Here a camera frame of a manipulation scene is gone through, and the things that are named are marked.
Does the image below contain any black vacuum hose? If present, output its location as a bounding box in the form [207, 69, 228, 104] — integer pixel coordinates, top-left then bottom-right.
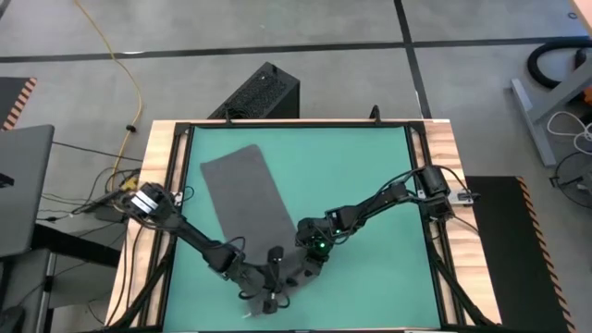
[526, 36, 592, 91]

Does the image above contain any wooden table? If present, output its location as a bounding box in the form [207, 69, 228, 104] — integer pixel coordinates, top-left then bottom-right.
[105, 118, 504, 332]

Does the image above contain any silver adapter box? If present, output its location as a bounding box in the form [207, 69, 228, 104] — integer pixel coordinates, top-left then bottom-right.
[450, 191, 481, 205]

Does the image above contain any black cable bundle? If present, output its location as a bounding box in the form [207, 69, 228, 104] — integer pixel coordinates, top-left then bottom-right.
[39, 141, 144, 224]

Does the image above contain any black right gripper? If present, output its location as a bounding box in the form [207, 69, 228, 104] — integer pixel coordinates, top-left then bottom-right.
[285, 217, 335, 287]

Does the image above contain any black perforated computer tower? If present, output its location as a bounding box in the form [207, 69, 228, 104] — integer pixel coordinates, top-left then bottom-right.
[207, 61, 301, 120]

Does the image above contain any grey metal desk leg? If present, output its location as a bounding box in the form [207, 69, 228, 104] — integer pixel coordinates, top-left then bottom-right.
[511, 68, 592, 167]

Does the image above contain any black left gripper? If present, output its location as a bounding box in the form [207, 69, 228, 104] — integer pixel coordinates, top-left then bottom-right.
[229, 245, 285, 316]

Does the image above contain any small black orange-striped floor mat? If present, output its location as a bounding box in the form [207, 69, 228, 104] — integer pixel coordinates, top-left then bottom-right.
[0, 76, 38, 132]

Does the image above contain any long yellow power cable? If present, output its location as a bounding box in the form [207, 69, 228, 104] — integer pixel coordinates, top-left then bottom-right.
[73, 0, 143, 193]

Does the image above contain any large black orange-striped floor mat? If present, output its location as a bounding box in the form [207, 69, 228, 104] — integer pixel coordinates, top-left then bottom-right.
[464, 174, 577, 333]

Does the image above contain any green table mat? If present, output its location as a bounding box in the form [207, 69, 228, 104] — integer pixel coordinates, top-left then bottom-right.
[161, 125, 441, 330]

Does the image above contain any black metal table frame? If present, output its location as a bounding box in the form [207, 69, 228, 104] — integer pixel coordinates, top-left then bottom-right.
[108, 120, 499, 333]

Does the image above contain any white cable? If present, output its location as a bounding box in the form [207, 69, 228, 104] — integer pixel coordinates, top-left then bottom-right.
[547, 110, 592, 156]

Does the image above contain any black floor cable loop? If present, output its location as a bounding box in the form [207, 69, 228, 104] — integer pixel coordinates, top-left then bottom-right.
[549, 151, 592, 209]

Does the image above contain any grey towel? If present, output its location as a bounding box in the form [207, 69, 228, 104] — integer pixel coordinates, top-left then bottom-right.
[199, 143, 320, 318]

